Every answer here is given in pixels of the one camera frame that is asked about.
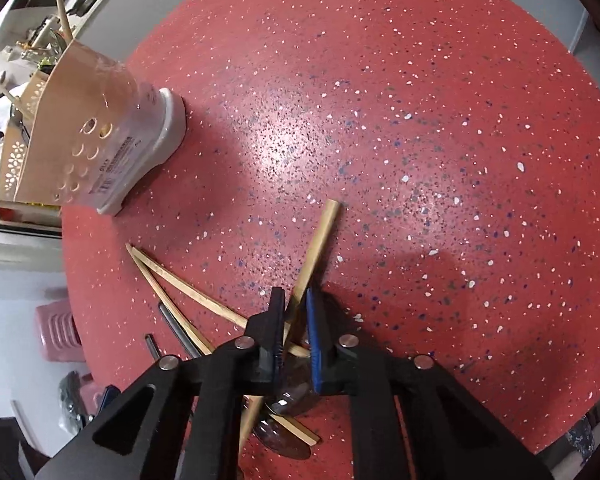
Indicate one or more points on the beige plastic storage rack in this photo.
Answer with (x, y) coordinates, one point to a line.
(26, 216)

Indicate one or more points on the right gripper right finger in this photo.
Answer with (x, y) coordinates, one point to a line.
(410, 418)

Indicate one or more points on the pink plastic stool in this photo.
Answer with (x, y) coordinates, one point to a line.
(57, 333)

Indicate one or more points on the black chopstick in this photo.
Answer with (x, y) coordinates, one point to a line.
(178, 331)
(152, 347)

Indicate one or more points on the beige utensil holder caddy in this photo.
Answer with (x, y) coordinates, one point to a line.
(97, 130)

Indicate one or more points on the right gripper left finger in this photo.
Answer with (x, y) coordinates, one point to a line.
(180, 419)

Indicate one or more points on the long bamboo chopstick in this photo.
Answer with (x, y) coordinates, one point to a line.
(64, 21)

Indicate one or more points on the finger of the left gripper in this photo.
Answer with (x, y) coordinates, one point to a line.
(103, 397)

